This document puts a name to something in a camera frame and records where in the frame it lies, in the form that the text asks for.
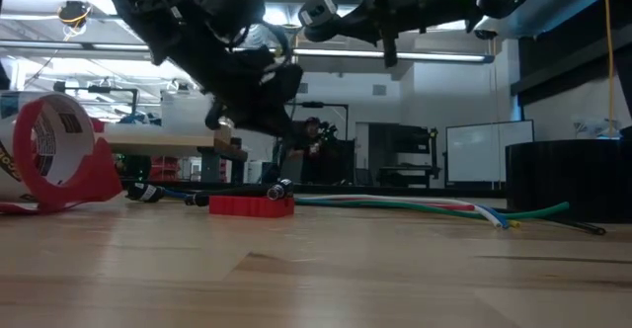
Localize black shelf cart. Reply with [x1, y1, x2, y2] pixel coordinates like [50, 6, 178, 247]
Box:
[377, 124, 444, 189]

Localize person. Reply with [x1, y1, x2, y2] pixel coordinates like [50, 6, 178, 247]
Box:
[290, 116, 342, 186]

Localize clear plastic storage bin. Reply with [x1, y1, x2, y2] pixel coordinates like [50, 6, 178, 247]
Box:
[160, 89, 222, 137]

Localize black wire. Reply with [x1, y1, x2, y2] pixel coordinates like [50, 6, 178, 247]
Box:
[493, 208, 607, 237]

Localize whiteboard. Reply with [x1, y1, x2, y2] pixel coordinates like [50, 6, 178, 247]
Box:
[445, 119, 536, 185]

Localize black sleeve with white label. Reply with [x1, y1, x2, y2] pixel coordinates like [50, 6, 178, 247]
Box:
[125, 182, 167, 205]

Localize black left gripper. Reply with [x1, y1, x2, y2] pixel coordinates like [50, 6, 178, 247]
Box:
[204, 60, 305, 139]

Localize white box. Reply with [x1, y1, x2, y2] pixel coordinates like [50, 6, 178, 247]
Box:
[246, 159, 280, 185]

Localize long ceiling light bar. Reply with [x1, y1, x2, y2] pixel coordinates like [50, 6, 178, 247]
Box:
[0, 40, 496, 65]

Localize red plastic connector block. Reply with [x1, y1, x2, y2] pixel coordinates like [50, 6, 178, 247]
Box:
[208, 195, 296, 219]

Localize black ceiling cord reel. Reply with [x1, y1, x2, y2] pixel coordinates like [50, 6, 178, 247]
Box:
[56, 0, 94, 29]

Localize bundle of coloured cables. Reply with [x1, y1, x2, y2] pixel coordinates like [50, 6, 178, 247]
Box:
[164, 189, 511, 230]

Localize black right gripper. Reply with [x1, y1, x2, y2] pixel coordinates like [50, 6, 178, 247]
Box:
[340, 0, 475, 68]

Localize black labelled wire spool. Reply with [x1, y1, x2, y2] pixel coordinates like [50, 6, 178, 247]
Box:
[297, 0, 343, 43]

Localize red drawer bins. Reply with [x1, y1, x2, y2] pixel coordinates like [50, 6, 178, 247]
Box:
[147, 155, 183, 183]

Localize grey duct tape roll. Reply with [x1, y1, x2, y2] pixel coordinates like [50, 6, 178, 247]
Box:
[505, 138, 632, 224]

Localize red wire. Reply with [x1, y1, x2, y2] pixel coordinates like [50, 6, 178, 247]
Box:
[340, 197, 478, 211]

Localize white wire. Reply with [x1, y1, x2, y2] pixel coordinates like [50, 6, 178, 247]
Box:
[295, 193, 504, 229]

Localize bundle of coloured wires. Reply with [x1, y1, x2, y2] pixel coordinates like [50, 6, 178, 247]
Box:
[294, 198, 573, 221]

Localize red dispenser with white tape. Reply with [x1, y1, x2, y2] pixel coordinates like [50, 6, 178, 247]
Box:
[0, 90, 124, 215]

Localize white plastic bag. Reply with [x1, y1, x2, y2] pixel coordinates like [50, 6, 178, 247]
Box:
[572, 115, 624, 139]

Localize yellow power cord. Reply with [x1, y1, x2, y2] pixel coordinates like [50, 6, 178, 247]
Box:
[602, 0, 617, 139]

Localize wooden workbench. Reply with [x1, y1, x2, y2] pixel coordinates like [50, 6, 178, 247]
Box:
[41, 123, 249, 185]

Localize black metal-tipped plug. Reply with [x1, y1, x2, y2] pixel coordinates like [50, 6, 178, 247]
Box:
[185, 179, 296, 208]

